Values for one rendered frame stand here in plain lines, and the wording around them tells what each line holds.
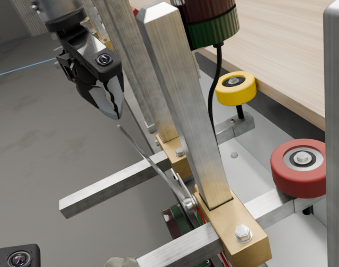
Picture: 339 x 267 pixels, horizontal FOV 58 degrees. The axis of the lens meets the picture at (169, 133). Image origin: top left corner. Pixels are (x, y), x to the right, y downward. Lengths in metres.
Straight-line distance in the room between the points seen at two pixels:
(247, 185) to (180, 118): 0.48
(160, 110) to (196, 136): 0.27
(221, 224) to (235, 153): 0.47
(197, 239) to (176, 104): 0.19
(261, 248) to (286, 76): 0.33
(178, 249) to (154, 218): 1.22
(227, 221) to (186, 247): 0.06
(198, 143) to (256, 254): 0.15
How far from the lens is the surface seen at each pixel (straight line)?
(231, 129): 0.65
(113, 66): 0.50
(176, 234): 0.64
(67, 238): 1.84
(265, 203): 0.44
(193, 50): 0.31
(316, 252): 0.68
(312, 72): 0.61
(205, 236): 0.42
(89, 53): 0.52
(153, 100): 0.59
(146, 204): 1.72
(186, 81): 0.31
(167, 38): 0.29
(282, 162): 0.42
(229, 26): 0.30
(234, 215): 0.42
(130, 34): 0.54
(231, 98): 0.59
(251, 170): 0.82
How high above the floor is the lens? 1.20
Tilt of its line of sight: 34 degrees down
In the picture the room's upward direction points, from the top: 21 degrees counter-clockwise
